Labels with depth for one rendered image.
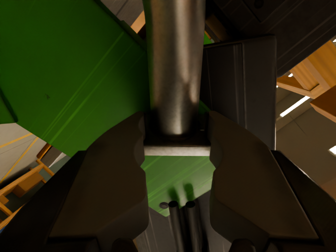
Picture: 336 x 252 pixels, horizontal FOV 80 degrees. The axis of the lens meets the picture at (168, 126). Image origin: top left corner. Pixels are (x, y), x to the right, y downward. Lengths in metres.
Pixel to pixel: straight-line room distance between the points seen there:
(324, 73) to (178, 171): 0.87
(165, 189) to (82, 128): 0.10
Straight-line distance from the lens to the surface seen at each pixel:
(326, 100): 0.73
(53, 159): 0.39
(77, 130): 0.18
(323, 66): 1.00
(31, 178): 6.56
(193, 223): 0.21
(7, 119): 0.20
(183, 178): 0.19
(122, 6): 0.71
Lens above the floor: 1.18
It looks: 7 degrees up
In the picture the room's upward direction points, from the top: 137 degrees clockwise
